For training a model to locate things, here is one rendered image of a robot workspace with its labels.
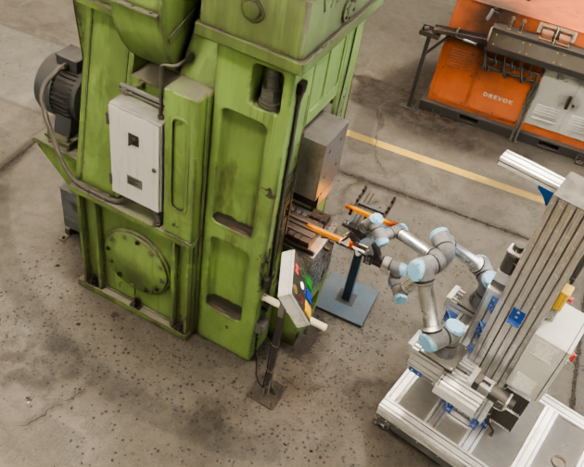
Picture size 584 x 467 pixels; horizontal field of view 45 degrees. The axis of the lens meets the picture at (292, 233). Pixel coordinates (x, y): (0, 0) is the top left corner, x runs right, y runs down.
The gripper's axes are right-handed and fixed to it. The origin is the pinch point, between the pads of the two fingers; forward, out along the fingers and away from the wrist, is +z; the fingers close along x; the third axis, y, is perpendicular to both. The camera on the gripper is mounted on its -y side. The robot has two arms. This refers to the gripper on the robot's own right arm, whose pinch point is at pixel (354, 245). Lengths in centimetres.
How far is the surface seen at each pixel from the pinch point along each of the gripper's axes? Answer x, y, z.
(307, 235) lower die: -7.4, 2.4, 29.1
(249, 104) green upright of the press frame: -41, -100, 61
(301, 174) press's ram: -17, -50, 36
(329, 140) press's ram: -10, -75, 26
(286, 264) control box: -54, -17, 21
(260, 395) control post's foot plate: -64, 100, 20
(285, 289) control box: -71, -17, 13
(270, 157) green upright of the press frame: -42, -74, 45
